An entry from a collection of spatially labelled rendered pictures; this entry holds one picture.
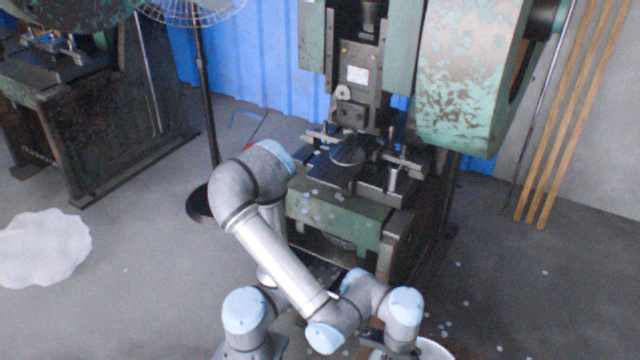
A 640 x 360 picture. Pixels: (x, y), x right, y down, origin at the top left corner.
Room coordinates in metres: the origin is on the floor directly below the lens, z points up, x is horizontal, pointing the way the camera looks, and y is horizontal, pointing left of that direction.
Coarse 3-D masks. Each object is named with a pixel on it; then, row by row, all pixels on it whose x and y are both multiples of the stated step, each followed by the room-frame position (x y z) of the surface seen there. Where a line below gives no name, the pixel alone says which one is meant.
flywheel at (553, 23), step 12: (540, 0) 1.22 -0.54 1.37; (552, 0) 1.21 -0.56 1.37; (564, 0) 1.23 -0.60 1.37; (540, 12) 1.21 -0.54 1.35; (552, 12) 1.20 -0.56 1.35; (564, 12) 1.21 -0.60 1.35; (528, 24) 1.22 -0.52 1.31; (540, 24) 1.20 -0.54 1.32; (552, 24) 1.21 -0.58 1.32; (564, 24) 1.26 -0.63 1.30; (528, 36) 1.23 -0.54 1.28; (540, 36) 1.21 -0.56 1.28; (528, 48) 1.53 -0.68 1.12; (516, 60) 1.47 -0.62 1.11; (516, 72) 1.44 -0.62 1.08
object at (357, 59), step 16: (352, 32) 1.52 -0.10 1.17; (368, 32) 1.48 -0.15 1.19; (352, 48) 1.45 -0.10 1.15; (368, 48) 1.42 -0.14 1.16; (352, 64) 1.44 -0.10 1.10; (368, 64) 1.42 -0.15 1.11; (352, 80) 1.44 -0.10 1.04; (368, 80) 1.42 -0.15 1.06; (336, 96) 1.47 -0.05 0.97; (352, 96) 1.44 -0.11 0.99; (368, 96) 1.41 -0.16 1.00; (336, 112) 1.47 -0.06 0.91; (352, 112) 1.41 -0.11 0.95; (368, 112) 1.40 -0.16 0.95; (384, 112) 1.46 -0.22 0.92
